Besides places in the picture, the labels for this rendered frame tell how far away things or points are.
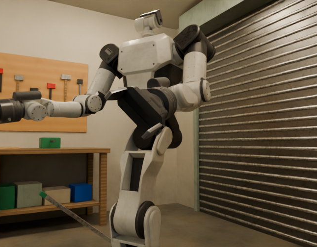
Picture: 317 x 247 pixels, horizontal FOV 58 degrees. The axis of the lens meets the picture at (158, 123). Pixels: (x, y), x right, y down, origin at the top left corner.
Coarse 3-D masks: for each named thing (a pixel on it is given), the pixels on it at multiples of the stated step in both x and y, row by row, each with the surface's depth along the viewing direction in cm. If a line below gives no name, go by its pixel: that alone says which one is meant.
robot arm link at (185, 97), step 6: (180, 84) 77; (174, 90) 76; (180, 90) 75; (186, 90) 79; (180, 96) 75; (186, 96) 77; (192, 96) 83; (180, 102) 76; (186, 102) 76; (192, 102) 81; (186, 108) 85
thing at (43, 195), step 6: (42, 192) 221; (48, 198) 223; (54, 204) 224; (60, 204) 226; (66, 210) 228; (72, 216) 230; (78, 216) 234; (84, 222) 234; (90, 228) 236; (102, 234) 240; (108, 240) 242
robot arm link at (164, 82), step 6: (150, 78) 74; (156, 78) 74; (162, 78) 78; (150, 84) 74; (156, 84) 73; (162, 84) 76; (168, 84) 81; (168, 90) 71; (174, 96) 72; (174, 108) 71; (180, 108) 76
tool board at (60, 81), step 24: (0, 72) 325; (24, 72) 339; (48, 72) 352; (72, 72) 367; (0, 96) 326; (48, 96) 351; (72, 96) 365; (24, 120) 336; (48, 120) 349; (72, 120) 363
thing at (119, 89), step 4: (120, 88) 59; (124, 88) 60; (108, 92) 56; (112, 92) 56; (116, 92) 57; (120, 92) 59; (124, 92) 61; (108, 96) 56; (112, 96) 57; (116, 96) 59; (120, 96) 61
